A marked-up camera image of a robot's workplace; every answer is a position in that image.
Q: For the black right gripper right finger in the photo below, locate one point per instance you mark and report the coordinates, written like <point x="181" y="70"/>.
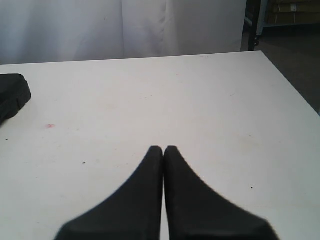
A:
<point x="196" y="212"/>

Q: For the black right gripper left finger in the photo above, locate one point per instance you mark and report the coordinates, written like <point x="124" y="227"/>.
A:
<point x="133" y="212"/>

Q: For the black plastic tool case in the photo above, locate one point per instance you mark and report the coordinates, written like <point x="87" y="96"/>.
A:
<point x="14" y="94"/>

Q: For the white backdrop curtain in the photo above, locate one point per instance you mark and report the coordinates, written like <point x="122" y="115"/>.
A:
<point x="37" y="31"/>

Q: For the black metal stand pole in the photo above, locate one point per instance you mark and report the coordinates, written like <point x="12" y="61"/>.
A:
<point x="253" y="39"/>

